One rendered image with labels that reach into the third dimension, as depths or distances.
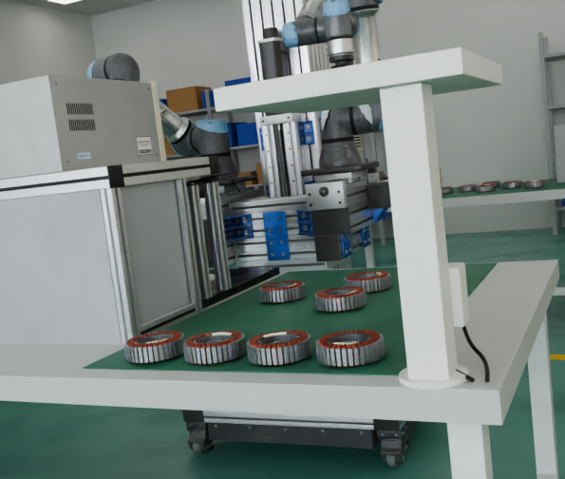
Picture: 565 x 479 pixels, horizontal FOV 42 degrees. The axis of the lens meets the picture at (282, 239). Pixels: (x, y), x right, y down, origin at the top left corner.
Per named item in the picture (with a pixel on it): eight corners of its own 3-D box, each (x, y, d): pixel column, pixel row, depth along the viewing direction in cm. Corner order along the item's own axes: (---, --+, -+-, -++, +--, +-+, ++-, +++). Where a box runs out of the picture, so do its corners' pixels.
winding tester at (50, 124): (38, 177, 207) (28, 105, 205) (166, 162, 189) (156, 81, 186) (-80, 189, 172) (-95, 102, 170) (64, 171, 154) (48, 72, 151)
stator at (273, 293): (252, 304, 176) (250, 289, 176) (275, 294, 186) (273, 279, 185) (291, 304, 170) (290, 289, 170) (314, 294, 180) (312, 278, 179)
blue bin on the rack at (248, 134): (253, 144, 910) (251, 124, 908) (273, 143, 899) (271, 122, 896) (238, 146, 872) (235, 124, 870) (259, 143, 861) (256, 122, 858)
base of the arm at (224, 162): (211, 180, 291) (207, 154, 290) (244, 176, 285) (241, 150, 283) (192, 182, 277) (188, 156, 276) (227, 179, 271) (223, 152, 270)
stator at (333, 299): (306, 312, 160) (304, 296, 160) (334, 300, 169) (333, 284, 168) (348, 314, 153) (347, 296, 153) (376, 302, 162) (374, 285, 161)
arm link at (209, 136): (213, 153, 271) (208, 116, 270) (191, 156, 281) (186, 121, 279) (237, 150, 280) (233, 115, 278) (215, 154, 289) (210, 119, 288)
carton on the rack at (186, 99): (184, 114, 944) (181, 91, 941) (213, 110, 928) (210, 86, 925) (168, 114, 908) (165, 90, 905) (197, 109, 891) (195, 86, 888)
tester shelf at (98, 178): (19, 195, 215) (17, 180, 214) (219, 173, 186) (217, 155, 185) (-116, 213, 175) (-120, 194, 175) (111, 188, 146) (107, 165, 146)
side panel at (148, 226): (193, 312, 176) (175, 179, 173) (203, 312, 175) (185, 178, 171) (122, 344, 151) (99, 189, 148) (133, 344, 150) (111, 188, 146)
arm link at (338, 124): (324, 140, 267) (320, 103, 265) (361, 135, 263) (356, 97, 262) (317, 140, 256) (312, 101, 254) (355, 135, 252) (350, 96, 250)
